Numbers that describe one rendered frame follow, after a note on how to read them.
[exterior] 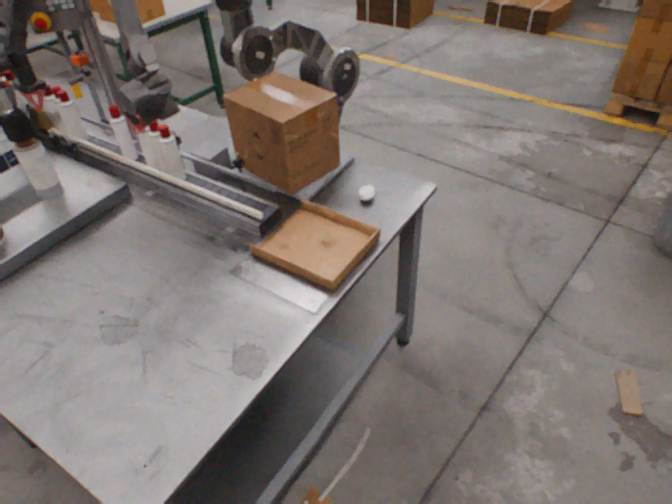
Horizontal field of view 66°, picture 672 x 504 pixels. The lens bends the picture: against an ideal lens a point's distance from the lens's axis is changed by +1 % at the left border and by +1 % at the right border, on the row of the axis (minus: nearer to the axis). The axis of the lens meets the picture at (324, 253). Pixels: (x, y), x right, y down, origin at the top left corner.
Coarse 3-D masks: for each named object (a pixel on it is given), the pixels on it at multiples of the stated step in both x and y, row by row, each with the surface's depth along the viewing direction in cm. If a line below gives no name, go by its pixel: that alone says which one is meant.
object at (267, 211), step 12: (48, 132) 210; (96, 144) 201; (108, 144) 200; (144, 156) 192; (132, 168) 186; (192, 180) 178; (204, 180) 178; (192, 192) 173; (216, 192) 172; (228, 192) 172; (216, 204) 168; (252, 204) 166; (264, 204) 166; (252, 216) 161; (264, 216) 161
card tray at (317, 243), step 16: (304, 208) 170; (320, 208) 165; (288, 224) 165; (304, 224) 164; (320, 224) 164; (336, 224) 163; (352, 224) 161; (368, 224) 157; (272, 240) 159; (288, 240) 159; (304, 240) 158; (320, 240) 158; (336, 240) 158; (352, 240) 157; (368, 240) 157; (272, 256) 150; (288, 256) 154; (304, 256) 153; (320, 256) 153; (336, 256) 152; (352, 256) 152; (304, 272) 145; (320, 272) 148; (336, 272) 147
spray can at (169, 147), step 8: (160, 128) 164; (168, 128) 166; (168, 136) 166; (168, 144) 167; (176, 144) 169; (168, 152) 169; (176, 152) 170; (168, 160) 171; (176, 160) 172; (168, 168) 174; (176, 168) 173; (176, 176) 175; (184, 176) 177
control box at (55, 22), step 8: (32, 0) 169; (40, 0) 170; (32, 8) 171; (40, 8) 171; (32, 16) 172; (40, 16) 173; (48, 16) 173; (56, 16) 174; (64, 16) 175; (72, 16) 176; (80, 16) 177; (32, 24) 173; (48, 24) 175; (56, 24) 176; (64, 24) 176; (72, 24) 177; (80, 24) 178; (40, 32) 176
